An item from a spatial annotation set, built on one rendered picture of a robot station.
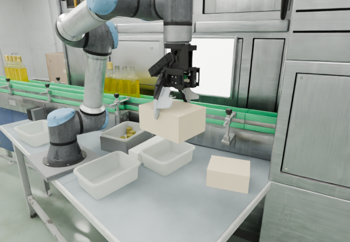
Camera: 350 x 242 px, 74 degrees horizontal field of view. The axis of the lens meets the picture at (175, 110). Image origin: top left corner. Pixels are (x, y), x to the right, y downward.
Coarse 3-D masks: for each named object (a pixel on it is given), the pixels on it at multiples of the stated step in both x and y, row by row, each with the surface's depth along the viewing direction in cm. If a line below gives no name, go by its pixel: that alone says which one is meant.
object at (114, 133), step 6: (120, 126) 132; (126, 126) 136; (132, 126) 135; (138, 126) 133; (102, 132) 121; (108, 132) 124; (114, 132) 128; (120, 132) 132; (126, 132) 137; (138, 132) 121; (114, 138) 115; (120, 138) 114; (126, 138) 131
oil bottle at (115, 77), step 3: (114, 75) 144; (117, 75) 143; (120, 75) 145; (114, 78) 144; (117, 78) 143; (114, 81) 145; (117, 81) 144; (114, 84) 146; (117, 84) 144; (114, 87) 146; (117, 87) 145; (114, 90) 147; (117, 90) 146; (114, 93) 148
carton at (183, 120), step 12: (144, 108) 68; (168, 108) 66; (180, 108) 66; (192, 108) 66; (204, 108) 67; (144, 120) 69; (156, 120) 65; (168, 120) 62; (180, 120) 60; (192, 120) 64; (204, 120) 68; (156, 132) 67; (168, 132) 63; (180, 132) 61; (192, 132) 65
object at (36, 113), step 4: (28, 108) 162; (32, 108) 162; (36, 108) 162; (40, 108) 163; (28, 112) 161; (32, 112) 159; (36, 112) 160; (40, 112) 163; (44, 112) 166; (28, 116) 163; (32, 116) 160; (36, 116) 161; (40, 116) 163; (44, 116) 166; (36, 120) 161
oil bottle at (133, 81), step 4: (128, 76) 140; (132, 76) 139; (136, 76) 141; (128, 80) 140; (132, 80) 139; (136, 80) 141; (128, 84) 141; (132, 84) 139; (136, 84) 141; (128, 88) 142; (132, 88) 140; (136, 88) 142; (128, 92) 143; (132, 92) 141; (136, 92) 142; (132, 96) 142; (136, 96) 143
